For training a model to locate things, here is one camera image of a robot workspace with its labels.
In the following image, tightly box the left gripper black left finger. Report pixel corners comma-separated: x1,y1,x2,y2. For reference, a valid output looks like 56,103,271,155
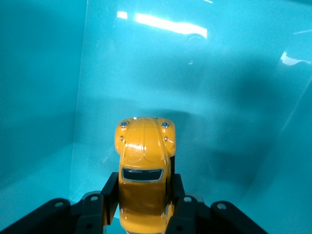
0,172,120,234

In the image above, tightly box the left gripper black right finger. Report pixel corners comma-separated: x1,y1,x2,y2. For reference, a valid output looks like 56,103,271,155
165,156,269,234

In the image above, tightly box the yellow beetle toy car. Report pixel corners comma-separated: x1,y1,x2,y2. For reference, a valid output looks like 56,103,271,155
114,117,176,234

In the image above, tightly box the teal plastic bin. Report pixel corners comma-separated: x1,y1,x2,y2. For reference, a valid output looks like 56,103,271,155
0,0,312,234

